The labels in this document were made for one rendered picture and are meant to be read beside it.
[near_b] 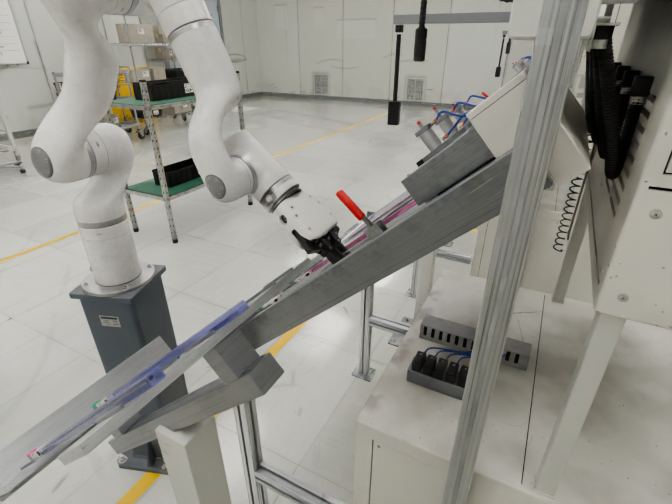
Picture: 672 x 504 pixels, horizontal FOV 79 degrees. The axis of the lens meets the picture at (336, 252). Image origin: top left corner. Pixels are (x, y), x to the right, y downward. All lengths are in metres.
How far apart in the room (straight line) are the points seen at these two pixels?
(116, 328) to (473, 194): 1.06
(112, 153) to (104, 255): 0.27
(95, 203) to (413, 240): 0.84
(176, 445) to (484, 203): 0.54
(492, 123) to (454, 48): 9.04
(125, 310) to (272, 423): 0.75
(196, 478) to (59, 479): 1.14
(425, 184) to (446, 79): 9.04
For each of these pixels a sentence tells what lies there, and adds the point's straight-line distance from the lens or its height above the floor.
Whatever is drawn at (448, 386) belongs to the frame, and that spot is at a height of 0.65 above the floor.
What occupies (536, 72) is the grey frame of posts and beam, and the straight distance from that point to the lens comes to 0.49.
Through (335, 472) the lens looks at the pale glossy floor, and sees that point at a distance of 1.58.
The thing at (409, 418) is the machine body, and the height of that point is 0.62.
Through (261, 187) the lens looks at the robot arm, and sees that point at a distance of 0.79.
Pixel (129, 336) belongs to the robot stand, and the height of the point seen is 0.56.
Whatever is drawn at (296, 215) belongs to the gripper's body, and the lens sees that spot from 0.76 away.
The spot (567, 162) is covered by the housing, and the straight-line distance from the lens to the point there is 0.56.
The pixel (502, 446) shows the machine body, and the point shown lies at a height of 0.62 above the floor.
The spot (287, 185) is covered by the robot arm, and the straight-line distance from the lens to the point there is 0.79.
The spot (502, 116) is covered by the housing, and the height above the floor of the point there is 1.23.
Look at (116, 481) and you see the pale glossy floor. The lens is 1.72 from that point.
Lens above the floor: 1.31
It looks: 28 degrees down
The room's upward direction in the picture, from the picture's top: straight up
